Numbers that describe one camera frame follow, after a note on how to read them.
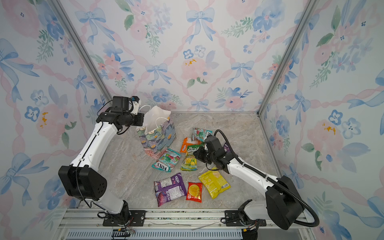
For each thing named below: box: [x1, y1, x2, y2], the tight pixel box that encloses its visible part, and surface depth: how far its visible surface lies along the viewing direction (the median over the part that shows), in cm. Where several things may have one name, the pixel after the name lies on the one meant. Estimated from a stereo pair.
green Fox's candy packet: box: [151, 148, 182, 173], surface depth 92 cm
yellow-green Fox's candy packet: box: [180, 144, 205, 171], surface depth 84 cm
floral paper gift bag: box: [136, 106, 177, 160], surface depth 86 cm
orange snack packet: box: [180, 137, 202, 153], surface depth 102 cm
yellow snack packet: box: [198, 166, 231, 199], surface depth 85 cm
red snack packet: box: [186, 182, 203, 203], surface depth 83 cm
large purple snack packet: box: [154, 172, 187, 207], surface depth 83 cm
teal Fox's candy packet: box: [191, 128, 214, 142], surface depth 105 cm
